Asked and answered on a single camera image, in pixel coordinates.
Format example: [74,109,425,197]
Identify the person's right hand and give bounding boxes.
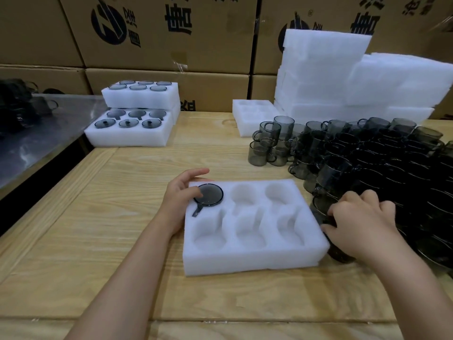
[320,189,404,266]

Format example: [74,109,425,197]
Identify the person's left hand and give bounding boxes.
[157,168,210,238]

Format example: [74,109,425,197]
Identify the stack of white foam trays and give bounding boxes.
[232,28,453,138]

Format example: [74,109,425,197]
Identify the pile of smoky glass mugs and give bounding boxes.
[248,116,453,270]

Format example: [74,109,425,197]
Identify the dark mugs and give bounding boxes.
[0,78,59,133]

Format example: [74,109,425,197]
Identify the person's right forearm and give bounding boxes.
[368,240,453,340]

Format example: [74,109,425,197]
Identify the stainless steel table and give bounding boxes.
[0,94,107,190]

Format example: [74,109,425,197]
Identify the person's left forearm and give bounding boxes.
[65,215,177,340]

